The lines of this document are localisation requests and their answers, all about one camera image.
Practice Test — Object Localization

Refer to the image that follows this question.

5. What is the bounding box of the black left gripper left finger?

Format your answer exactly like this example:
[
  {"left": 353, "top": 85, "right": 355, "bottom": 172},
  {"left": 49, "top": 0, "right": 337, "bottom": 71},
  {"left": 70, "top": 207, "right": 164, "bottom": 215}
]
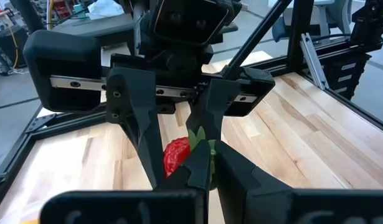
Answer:
[{"left": 40, "top": 139, "right": 211, "bottom": 224}]

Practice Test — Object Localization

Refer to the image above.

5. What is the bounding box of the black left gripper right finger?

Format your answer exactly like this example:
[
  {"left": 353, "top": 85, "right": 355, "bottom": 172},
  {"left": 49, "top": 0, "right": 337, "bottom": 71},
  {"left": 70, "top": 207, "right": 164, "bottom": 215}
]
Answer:
[{"left": 214, "top": 140, "right": 383, "bottom": 224}]

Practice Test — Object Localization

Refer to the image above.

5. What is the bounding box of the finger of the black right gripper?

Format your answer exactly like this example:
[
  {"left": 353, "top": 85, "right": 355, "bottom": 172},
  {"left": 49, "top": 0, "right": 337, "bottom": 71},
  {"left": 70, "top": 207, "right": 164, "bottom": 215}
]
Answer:
[
  {"left": 185, "top": 78, "right": 242, "bottom": 150},
  {"left": 105, "top": 67, "right": 167, "bottom": 190}
]

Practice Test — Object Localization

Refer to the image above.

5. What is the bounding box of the red toy strawberry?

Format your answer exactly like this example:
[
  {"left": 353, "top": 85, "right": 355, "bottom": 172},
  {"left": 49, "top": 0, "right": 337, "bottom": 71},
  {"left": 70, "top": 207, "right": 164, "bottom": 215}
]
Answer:
[{"left": 163, "top": 126, "right": 217, "bottom": 191}]

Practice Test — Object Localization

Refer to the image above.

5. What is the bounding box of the grey desk top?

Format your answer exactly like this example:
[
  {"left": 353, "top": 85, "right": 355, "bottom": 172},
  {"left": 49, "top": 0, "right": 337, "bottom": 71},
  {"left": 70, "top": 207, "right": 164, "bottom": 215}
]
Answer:
[{"left": 50, "top": 12, "right": 239, "bottom": 43}]

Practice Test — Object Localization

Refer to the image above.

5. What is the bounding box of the white crumpled paper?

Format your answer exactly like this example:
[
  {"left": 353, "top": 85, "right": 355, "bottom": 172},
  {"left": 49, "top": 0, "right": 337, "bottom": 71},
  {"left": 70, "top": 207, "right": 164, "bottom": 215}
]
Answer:
[{"left": 87, "top": 0, "right": 125, "bottom": 20}]

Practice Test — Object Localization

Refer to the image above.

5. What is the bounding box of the grey office chair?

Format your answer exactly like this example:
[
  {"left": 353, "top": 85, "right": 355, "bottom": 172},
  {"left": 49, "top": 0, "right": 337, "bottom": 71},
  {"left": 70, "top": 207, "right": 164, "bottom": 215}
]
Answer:
[{"left": 272, "top": 0, "right": 354, "bottom": 43}]

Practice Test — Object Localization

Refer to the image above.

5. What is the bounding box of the silver aluminium extrusion bar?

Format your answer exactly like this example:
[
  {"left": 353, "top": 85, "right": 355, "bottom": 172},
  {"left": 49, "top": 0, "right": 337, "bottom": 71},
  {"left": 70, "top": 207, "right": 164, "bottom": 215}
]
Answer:
[{"left": 299, "top": 32, "right": 329, "bottom": 91}]

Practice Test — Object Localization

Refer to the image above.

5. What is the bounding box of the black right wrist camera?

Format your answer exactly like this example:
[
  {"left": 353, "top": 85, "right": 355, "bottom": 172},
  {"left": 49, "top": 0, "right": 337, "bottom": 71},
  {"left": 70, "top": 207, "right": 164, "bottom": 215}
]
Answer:
[{"left": 149, "top": 0, "right": 234, "bottom": 46}]

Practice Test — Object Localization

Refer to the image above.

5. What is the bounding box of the black aluminium table frame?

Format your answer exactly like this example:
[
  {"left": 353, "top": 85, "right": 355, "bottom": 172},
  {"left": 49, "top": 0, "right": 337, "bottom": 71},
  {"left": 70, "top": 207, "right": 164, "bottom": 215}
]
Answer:
[{"left": 0, "top": 0, "right": 383, "bottom": 215}]

